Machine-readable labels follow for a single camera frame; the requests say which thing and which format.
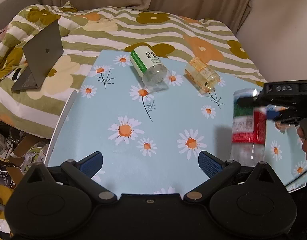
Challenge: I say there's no red label clear bottle cup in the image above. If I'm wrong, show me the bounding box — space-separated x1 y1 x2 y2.
230 88 266 166

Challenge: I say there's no yellow orange bottle cup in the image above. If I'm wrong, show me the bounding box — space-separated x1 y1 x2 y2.
184 57 220 94

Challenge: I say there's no green label clear bottle cup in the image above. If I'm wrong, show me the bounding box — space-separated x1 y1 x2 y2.
130 45 169 93

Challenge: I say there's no daisy print blue tablecloth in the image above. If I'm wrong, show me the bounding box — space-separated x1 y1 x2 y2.
47 49 307 197

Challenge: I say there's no grey laptop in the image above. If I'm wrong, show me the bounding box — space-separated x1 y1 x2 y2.
11 20 64 91

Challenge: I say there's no striped floral duvet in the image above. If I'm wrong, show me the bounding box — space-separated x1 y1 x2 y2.
0 3 265 138

